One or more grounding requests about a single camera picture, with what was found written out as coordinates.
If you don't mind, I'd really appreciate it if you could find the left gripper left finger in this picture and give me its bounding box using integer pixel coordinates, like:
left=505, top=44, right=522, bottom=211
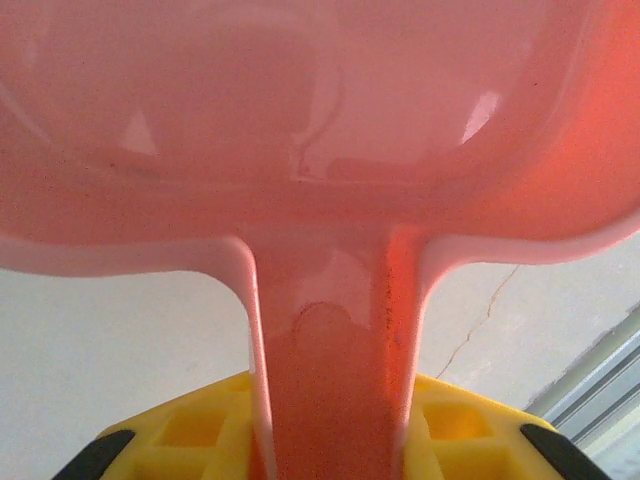
left=52, top=372, right=267, bottom=480

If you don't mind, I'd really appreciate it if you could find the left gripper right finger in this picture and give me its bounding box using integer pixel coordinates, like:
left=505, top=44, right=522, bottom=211
left=399, top=372, right=610, bottom=480

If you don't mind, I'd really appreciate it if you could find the pink plastic dustpan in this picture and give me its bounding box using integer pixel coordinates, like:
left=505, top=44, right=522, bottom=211
left=0, top=0, right=640, bottom=480

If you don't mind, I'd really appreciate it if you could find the wide aluminium base rail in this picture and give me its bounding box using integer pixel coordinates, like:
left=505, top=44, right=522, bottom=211
left=533, top=303, right=640, bottom=447

